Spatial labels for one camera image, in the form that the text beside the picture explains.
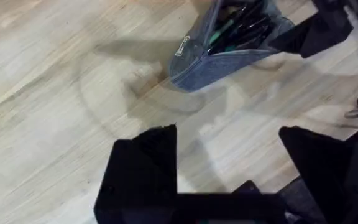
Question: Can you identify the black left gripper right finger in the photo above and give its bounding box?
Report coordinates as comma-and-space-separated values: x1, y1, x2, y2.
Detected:
278, 125, 358, 224

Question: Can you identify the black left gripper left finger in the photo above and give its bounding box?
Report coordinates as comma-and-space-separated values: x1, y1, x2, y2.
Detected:
93, 123, 178, 224

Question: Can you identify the blue denim zip bag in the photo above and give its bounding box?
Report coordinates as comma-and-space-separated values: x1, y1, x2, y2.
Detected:
168, 0, 295, 93

